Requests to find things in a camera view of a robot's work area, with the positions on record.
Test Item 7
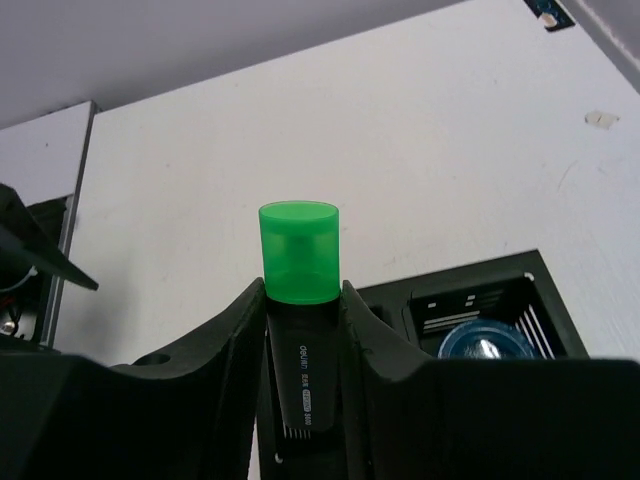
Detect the blue round tape tin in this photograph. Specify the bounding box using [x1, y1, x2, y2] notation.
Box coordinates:
[438, 319, 538, 360]

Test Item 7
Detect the left blue corner label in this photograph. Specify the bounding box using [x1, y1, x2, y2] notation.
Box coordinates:
[524, 0, 576, 33]

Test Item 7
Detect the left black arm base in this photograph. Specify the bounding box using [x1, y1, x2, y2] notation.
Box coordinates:
[1, 184, 99, 352]

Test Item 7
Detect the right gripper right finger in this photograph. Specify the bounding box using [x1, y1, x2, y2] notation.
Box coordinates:
[341, 284, 639, 479]

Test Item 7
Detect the black metal organizer box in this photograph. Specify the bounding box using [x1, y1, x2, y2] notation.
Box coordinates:
[358, 250, 588, 359]

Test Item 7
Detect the green cap black highlighter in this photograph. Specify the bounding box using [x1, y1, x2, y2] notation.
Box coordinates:
[258, 201, 341, 433]

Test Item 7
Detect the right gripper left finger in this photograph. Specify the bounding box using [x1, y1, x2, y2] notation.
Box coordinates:
[1, 280, 265, 479]

